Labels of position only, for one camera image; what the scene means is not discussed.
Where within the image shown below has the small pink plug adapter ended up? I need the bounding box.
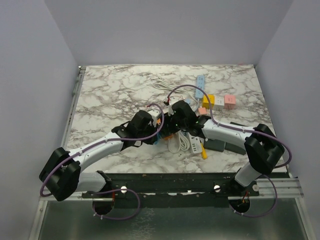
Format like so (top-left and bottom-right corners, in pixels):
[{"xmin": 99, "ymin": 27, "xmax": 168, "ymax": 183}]
[{"xmin": 197, "ymin": 107, "xmax": 208, "ymax": 116}]

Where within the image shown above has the black flat block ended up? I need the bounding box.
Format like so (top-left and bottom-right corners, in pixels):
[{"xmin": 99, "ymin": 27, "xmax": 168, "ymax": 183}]
[{"xmin": 223, "ymin": 122, "xmax": 253, "ymax": 155}]

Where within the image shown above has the yellow handled screwdriver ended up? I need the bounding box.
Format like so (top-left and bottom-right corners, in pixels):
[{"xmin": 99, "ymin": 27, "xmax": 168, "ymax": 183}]
[{"xmin": 201, "ymin": 143, "xmax": 208, "ymax": 160}]

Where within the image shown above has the yellow cube socket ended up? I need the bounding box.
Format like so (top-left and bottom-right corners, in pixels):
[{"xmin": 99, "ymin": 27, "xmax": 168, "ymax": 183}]
[{"xmin": 202, "ymin": 94, "xmax": 215, "ymax": 109}]

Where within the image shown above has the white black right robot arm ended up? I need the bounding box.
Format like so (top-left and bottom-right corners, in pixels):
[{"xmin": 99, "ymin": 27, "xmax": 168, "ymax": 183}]
[{"xmin": 160, "ymin": 100, "xmax": 285, "ymax": 196}]

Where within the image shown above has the orange power strip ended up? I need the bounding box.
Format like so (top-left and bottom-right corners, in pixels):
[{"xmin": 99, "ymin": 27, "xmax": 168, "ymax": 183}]
[{"xmin": 156, "ymin": 116, "xmax": 174, "ymax": 140}]

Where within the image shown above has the black block under box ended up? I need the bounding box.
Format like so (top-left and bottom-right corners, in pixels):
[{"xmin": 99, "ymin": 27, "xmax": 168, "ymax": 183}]
[{"xmin": 203, "ymin": 139, "xmax": 226, "ymax": 153}]

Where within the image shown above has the white coiled cable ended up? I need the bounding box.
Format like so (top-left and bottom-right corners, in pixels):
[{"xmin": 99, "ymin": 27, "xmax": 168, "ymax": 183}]
[{"xmin": 152, "ymin": 76, "xmax": 183, "ymax": 93}]

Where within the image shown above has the white cable bundle left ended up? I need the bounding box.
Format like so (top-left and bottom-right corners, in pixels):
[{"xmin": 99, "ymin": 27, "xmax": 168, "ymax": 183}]
[{"xmin": 167, "ymin": 131, "xmax": 192, "ymax": 154}]

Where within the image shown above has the white green usb charger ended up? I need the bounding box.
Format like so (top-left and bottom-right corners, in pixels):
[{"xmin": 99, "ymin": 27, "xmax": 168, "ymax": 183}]
[{"xmin": 188, "ymin": 134, "xmax": 203, "ymax": 154}]

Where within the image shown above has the white tiger cube socket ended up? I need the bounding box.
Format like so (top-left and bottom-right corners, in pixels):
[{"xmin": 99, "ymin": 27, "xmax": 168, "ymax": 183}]
[{"xmin": 213, "ymin": 96, "xmax": 225, "ymax": 111}]

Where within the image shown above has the light blue power strip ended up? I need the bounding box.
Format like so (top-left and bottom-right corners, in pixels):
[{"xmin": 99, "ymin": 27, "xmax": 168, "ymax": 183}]
[{"xmin": 195, "ymin": 75, "xmax": 205, "ymax": 99}]

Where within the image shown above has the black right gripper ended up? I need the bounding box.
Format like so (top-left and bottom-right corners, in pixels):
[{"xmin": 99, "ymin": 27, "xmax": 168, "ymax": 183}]
[{"xmin": 158, "ymin": 111, "xmax": 188, "ymax": 137}]

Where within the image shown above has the teal blue plug block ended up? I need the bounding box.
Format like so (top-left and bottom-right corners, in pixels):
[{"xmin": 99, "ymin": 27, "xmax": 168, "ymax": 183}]
[{"xmin": 153, "ymin": 133, "xmax": 161, "ymax": 145}]

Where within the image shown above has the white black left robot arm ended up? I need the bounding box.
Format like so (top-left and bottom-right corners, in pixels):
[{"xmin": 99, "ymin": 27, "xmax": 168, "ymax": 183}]
[{"xmin": 39, "ymin": 109, "xmax": 165, "ymax": 201}]

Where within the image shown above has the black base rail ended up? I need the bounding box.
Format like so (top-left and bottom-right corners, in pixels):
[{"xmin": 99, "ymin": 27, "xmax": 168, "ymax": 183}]
[{"xmin": 51, "ymin": 171, "xmax": 288, "ymax": 209}]

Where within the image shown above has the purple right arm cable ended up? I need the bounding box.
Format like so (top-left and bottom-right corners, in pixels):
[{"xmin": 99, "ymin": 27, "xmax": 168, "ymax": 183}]
[{"xmin": 166, "ymin": 85, "xmax": 294, "ymax": 218}]

